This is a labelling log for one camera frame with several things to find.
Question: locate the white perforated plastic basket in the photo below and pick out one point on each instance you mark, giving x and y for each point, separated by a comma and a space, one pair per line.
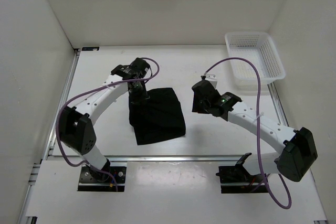
260, 50

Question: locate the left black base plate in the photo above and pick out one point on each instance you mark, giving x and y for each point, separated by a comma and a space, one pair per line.
91, 181

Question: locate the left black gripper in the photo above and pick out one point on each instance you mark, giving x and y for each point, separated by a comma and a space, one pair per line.
138, 100

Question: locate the aluminium left rail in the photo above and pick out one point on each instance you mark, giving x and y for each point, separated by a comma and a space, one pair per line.
63, 99

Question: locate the black shorts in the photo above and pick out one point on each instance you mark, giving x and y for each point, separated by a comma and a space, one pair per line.
158, 118

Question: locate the aluminium front rail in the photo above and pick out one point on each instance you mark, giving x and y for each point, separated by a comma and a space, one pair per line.
175, 158

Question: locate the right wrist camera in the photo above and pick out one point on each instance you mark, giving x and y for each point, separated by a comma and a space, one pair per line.
205, 90

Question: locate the aluminium rail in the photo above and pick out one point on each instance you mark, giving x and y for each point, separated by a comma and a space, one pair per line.
175, 158
63, 99

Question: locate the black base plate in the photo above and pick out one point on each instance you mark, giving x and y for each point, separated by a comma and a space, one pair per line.
236, 180
91, 181

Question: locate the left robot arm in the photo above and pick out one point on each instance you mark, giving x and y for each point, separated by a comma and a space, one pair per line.
75, 124

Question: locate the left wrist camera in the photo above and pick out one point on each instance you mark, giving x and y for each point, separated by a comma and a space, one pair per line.
137, 69

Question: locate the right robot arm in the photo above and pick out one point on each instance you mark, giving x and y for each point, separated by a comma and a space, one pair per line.
295, 150

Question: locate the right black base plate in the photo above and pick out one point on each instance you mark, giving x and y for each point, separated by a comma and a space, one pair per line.
236, 180

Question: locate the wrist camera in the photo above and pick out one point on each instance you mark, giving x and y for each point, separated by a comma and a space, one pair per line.
137, 69
205, 90

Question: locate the small dark label sticker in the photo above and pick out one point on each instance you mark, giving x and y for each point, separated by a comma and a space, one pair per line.
90, 48

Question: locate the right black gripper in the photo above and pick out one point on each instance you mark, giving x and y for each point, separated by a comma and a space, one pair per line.
196, 107

